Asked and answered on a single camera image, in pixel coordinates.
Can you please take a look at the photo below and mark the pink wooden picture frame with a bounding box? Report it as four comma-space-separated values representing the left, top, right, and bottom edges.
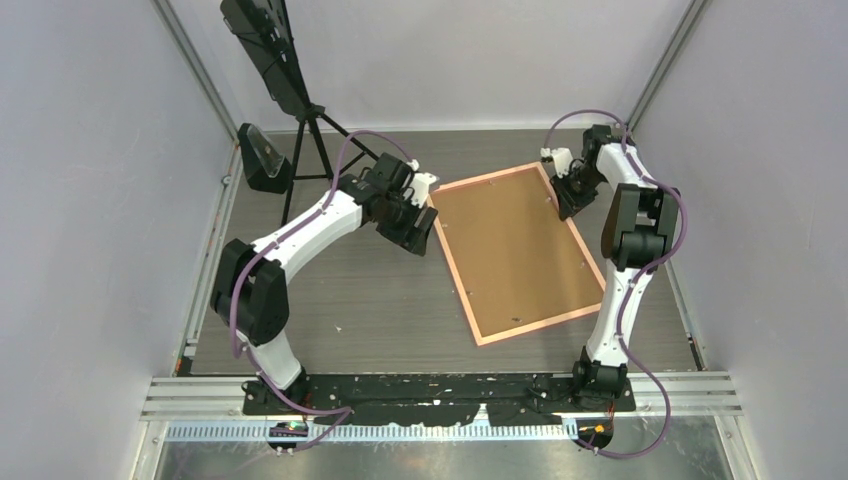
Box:
427, 161, 608, 348

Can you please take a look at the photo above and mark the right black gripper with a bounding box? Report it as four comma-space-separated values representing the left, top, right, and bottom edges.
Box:
549, 165, 605, 221

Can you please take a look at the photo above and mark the aluminium rail front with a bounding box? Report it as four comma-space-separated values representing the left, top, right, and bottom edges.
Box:
141, 372, 743, 443

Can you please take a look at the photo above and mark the black camera tripod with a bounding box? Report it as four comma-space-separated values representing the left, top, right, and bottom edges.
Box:
281, 104, 350, 226

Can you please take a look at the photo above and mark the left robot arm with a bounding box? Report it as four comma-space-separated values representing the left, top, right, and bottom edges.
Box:
210, 153, 439, 414

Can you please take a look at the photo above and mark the black wedge stand base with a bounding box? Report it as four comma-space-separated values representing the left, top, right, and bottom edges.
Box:
237, 123, 292, 195

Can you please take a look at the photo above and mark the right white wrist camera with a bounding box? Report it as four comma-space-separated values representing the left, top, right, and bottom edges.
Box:
540, 147, 574, 178

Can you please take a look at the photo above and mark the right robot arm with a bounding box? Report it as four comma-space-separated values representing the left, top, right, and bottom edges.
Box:
540, 125, 679, 411

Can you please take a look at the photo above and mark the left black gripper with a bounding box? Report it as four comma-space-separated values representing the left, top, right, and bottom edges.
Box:
375, 192, 437, 256

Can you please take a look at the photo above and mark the brown cardboard backing board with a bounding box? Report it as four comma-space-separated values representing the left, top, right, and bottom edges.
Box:
433, 167, 603, 339

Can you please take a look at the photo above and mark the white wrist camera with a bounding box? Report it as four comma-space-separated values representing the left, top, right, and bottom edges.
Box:
407, 159, 439, 208
540, 147, 574, 178

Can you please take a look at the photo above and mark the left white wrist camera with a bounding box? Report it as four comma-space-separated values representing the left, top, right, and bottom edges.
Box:
407, 159, 439, 208

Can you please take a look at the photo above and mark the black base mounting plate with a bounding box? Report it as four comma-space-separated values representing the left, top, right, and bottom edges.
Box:
241, 372, 637, 429

